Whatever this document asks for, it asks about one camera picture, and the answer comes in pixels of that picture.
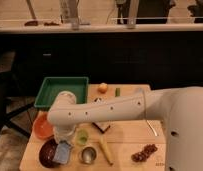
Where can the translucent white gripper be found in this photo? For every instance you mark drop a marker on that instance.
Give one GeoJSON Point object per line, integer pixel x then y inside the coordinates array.
{"type": "Point", "coordinates": [64, 133]}

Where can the blue sponge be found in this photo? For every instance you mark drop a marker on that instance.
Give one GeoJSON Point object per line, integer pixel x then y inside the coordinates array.
{"type": "Point", "coordinates": [62, 153]}

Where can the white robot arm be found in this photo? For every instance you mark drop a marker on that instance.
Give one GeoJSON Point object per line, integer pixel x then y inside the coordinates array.
{"type": "Point", "coordinates": [181, 110]}

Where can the orange bowl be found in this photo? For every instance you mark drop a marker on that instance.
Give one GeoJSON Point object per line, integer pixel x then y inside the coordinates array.
{"type": "Point", "coordinates": [42, 128]}

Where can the dark purple bowl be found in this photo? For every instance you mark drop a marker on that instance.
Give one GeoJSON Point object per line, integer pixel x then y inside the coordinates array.
{"type": "Point", "coordinates": [46, 154]}

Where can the small green cup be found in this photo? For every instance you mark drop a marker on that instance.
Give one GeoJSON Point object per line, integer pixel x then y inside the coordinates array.
{"type": "Point", "coordinates": [82, 137]}

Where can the small metal cup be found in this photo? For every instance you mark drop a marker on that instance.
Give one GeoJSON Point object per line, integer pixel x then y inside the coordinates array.
{"type": "Point", "coordinates": [88, 155]}

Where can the dark rectangular block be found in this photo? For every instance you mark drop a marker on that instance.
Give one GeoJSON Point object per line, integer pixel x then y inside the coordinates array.
{"type": "Point", "coordinates": [102, 127]}

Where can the green plastic tray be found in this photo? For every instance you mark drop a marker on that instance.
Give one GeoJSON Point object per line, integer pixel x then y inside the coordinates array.
{"type": "Point", "coordinates": [52, 86]}

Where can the yellow orange fruit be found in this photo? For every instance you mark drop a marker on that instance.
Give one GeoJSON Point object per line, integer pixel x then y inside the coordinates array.
{"type": "Point", "coordinates": [103, 87]}

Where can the green chili pepper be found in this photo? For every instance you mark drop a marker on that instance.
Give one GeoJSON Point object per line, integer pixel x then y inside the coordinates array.
{"type": "Point", "coordinates": [117, 92]}

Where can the wooden cutting board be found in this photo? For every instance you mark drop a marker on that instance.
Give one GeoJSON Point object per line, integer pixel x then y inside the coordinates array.
{"type": "Point", "coordinates": [123, 138]}

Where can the bunch of dark grapes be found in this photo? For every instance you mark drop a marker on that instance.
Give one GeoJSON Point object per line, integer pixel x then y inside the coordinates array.
{"type": "Point", "coordinates": [145, 153]}

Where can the silver fork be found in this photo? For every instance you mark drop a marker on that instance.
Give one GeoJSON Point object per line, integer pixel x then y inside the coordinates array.
{"type": "Point", "coordinates": [152, 128]}

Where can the grey blue triangular cloth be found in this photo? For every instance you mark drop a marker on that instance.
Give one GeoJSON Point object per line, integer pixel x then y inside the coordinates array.
{"type": "Point", "coordinates": [138, 90]}

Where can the white handled brush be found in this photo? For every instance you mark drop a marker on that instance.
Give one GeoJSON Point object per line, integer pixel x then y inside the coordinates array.
{"type": "Point", "coordinates": [98, 100]}

